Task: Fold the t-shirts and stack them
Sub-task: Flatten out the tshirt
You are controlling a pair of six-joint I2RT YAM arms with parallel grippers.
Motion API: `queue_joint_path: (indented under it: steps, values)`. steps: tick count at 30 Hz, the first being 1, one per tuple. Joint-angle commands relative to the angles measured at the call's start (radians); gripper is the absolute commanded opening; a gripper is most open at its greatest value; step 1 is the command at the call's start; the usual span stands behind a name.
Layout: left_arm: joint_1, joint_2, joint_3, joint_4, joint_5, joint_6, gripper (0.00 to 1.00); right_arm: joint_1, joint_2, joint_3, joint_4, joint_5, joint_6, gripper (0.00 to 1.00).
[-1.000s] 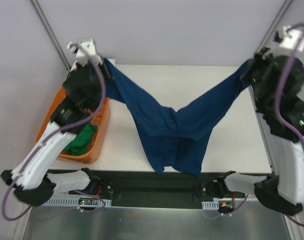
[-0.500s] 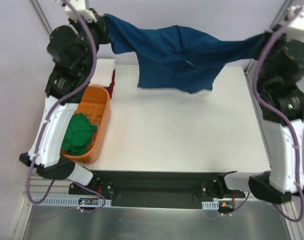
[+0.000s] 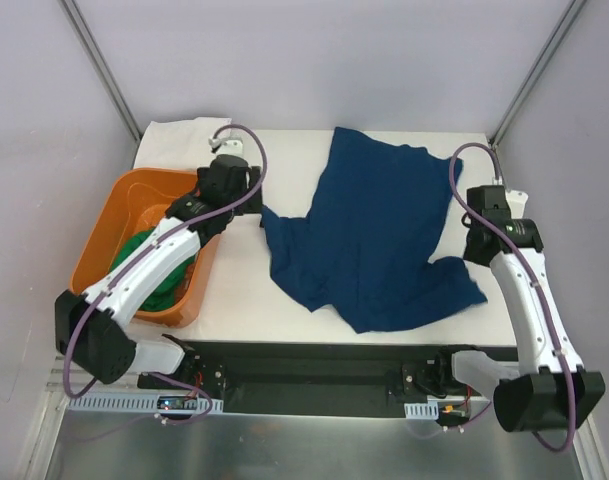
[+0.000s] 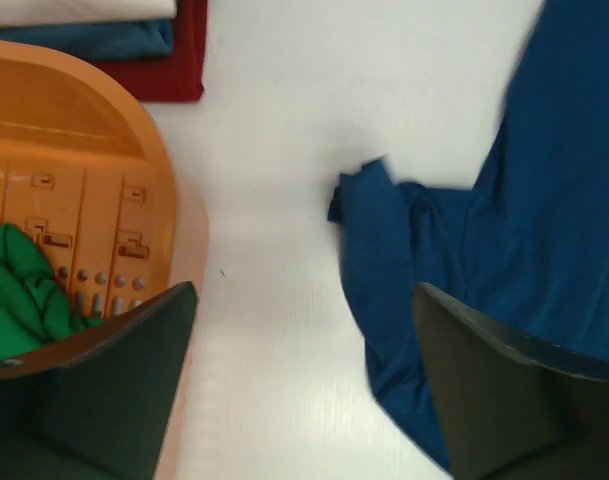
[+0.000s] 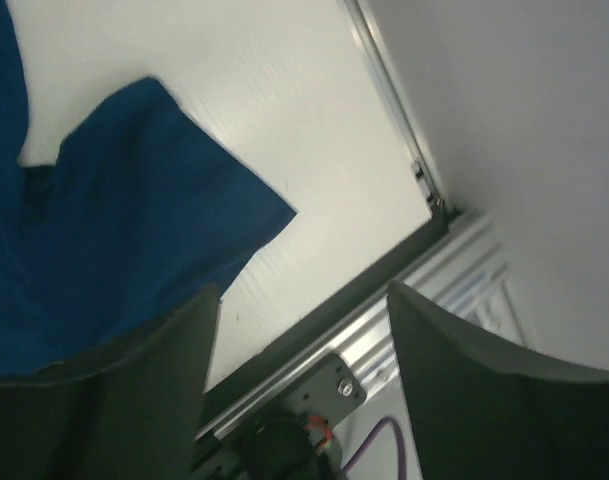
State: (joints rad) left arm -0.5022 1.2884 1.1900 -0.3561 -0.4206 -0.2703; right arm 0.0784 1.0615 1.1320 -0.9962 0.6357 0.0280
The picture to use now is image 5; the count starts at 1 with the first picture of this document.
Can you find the blue t shirt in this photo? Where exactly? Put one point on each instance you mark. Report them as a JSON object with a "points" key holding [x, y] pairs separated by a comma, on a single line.
{"points": [[141, 209]]}

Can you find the aluminium frame rail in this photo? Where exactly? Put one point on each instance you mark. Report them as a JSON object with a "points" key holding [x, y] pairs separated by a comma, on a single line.
{"points": [[461, 265]]}

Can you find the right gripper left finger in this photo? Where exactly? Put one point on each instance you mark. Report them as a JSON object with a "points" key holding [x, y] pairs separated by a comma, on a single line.
{"points": [[128, 409]]}

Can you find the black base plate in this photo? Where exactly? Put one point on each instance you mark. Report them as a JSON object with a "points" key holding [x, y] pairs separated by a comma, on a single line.
{"points": [[304, 382]]}

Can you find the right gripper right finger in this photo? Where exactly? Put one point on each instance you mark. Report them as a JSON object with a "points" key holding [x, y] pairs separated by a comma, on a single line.
{"points": [[483, 407]]}

